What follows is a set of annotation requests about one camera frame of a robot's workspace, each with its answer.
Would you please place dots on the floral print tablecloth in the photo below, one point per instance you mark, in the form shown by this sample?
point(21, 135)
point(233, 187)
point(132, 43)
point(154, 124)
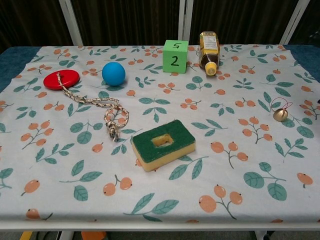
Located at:
point(160, 150)

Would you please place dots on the small gold bell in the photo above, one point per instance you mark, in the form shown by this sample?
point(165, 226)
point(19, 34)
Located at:
point(280, 115)

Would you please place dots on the blue ball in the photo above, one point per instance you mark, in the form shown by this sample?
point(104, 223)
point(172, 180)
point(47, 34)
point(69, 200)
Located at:
point(113, 73)

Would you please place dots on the dark pleated curtain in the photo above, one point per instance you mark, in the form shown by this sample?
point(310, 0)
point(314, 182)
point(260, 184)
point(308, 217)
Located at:
point(310, 25)
point(125, 22)
point(30, 22)
point(240, 15)

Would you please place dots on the green numbered cube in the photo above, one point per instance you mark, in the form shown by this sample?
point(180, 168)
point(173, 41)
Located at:
point(175, 61)

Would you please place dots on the honey bottle yellow cap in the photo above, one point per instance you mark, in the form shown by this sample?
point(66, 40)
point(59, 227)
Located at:
point(209, 50)

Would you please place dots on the green yellow sponge with hole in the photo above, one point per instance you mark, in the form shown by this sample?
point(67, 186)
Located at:
point(150, 145)

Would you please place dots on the white frame post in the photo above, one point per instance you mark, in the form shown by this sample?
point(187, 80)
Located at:
point(295, 20)
point(71, 22)
point(185, 22)

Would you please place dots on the red round disc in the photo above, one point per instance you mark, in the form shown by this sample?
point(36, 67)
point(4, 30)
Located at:
point(52, 81)

